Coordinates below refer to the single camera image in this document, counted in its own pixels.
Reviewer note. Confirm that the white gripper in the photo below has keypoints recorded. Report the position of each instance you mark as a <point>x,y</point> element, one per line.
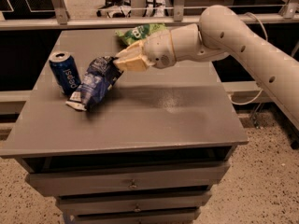
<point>158,48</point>

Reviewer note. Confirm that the blue pepsi can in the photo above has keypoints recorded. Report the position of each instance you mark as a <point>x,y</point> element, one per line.
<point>63,66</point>

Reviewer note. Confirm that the grey drawer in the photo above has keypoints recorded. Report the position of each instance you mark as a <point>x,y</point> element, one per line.
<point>134,202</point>
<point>129,179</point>
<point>143,217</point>

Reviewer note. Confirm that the middle grey drawer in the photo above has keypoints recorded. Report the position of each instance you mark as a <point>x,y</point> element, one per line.
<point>134,202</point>

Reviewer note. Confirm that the black office chair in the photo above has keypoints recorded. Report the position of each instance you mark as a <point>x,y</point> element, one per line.
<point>113,9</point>

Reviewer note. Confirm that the top grey drawer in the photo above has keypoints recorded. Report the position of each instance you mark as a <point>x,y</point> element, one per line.
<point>129,179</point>

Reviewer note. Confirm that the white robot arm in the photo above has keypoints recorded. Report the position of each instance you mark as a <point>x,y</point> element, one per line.
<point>220,33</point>

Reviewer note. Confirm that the bottom grey drawer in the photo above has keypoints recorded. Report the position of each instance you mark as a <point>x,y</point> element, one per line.
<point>143,217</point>

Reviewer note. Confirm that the grey metal railing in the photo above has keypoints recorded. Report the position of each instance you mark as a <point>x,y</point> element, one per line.
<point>63,20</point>

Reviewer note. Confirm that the green chip bag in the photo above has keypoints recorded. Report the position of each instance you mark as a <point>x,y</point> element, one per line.
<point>139,32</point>

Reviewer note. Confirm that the blue chip bag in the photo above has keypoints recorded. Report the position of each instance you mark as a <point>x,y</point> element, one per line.
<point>98,80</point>

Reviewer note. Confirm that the grey drawer cabinet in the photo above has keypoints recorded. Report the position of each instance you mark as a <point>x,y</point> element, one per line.
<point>158,117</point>

